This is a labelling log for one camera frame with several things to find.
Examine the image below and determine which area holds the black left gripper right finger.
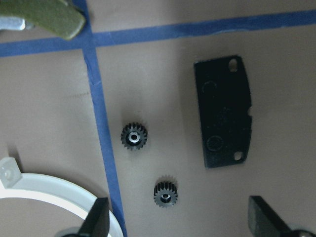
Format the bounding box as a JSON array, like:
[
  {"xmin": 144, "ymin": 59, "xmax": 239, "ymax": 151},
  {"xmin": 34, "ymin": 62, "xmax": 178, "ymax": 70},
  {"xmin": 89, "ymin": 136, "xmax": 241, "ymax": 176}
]
[{"xmin": 248, "ymin": 196, "xmax": 315, "ymax": 237}]

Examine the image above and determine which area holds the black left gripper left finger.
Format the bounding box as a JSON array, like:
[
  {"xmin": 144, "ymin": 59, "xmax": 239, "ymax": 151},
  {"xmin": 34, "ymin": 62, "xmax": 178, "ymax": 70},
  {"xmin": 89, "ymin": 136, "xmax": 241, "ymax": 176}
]
[{"xmin": 59, "ymin": 197, "xmax": 110, "ymax": 237}]

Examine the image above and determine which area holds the black bearing gear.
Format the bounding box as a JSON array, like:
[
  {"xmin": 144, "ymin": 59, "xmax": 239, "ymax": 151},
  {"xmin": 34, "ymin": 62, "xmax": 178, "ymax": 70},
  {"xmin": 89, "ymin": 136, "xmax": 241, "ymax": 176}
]
[
  {"xmin": 120, "ymin": 122, "xmax": 148, "ymax": 151},
  {"xmin": 153, "ymin": 175, "xmax": 178, "ymax": 208}
]

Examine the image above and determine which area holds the white curved plastic part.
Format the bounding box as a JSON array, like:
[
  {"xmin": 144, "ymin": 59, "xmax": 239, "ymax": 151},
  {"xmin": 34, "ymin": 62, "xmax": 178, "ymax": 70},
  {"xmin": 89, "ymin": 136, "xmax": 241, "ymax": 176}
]
[{"xmin": 0, "ymin": 157, "xmax": 123, "ymax": 237}]

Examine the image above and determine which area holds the black brake pad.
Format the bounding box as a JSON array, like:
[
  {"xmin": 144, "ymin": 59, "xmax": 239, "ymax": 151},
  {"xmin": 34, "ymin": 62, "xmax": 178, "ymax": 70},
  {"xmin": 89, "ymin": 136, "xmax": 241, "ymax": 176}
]
[{"xmin": 194, "ymin": 55, "xmax": 252, "ymax": 169}]

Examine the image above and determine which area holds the green brake shoe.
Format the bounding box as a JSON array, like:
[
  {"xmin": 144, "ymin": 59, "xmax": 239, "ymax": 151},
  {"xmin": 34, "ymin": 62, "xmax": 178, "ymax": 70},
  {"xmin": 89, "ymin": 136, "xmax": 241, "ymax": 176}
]
[{"xmin": 0, "ymin": 0, "xmax": 86, "ymax": 40}]

